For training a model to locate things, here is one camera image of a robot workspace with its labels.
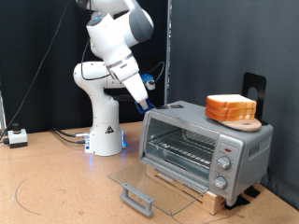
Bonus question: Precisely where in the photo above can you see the black foam pad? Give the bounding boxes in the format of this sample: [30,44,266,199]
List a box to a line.
[224,194,251,211]
[244,186,261,199]

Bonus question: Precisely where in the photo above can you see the black cable with silver plug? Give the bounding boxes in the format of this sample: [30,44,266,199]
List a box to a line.
[50,126,92,138]

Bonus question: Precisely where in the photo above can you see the emergency stop button box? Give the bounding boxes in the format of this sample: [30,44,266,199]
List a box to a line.
[7,122,29,149]

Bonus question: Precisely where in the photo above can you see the silver oven knob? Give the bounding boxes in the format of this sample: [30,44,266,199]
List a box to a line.
[212,175,228,190]
[217,156,232,171]

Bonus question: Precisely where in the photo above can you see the silver toaster oven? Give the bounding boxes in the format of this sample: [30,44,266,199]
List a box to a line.
[138,100,275,207]

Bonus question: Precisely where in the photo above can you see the black backdrop curtain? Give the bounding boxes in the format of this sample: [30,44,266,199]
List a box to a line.
[0,0,171,135]

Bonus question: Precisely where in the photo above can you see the black metal bookend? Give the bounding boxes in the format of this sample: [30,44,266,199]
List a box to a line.
[241,72,269,126]

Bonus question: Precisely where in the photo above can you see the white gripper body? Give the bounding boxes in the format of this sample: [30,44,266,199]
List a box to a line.
[107,55,150,104]

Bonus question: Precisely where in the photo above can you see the long black hanging cable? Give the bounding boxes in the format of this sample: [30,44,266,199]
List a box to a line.
[0,0,73,144]

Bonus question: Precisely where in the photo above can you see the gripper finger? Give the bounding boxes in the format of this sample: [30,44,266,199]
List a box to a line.
[137,97,150,110]

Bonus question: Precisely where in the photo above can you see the vertical metal pole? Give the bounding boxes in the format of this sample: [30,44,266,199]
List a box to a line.
[164,0,174,106]

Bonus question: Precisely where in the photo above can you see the metal frame bar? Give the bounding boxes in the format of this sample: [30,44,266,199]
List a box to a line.
[0,91,7,138]

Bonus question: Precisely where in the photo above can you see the slatted wooden block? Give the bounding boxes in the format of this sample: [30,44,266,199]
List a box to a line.
[146,164,227,217]

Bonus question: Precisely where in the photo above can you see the round wooden serving board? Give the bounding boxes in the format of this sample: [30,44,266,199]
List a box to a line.
[214,117,263,133]

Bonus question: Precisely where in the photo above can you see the black base cable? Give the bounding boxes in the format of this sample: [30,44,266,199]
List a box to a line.
[52,130,88,145]

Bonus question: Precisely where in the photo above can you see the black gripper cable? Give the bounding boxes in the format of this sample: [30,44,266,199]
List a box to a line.
[79,36,165,83]

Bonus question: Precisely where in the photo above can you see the grey backdrop curtain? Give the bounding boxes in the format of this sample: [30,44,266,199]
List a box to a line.
[171,0,299,210]

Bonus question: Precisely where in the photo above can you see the wire oven rack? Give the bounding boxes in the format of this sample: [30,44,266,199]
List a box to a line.
[147,128,218,170]

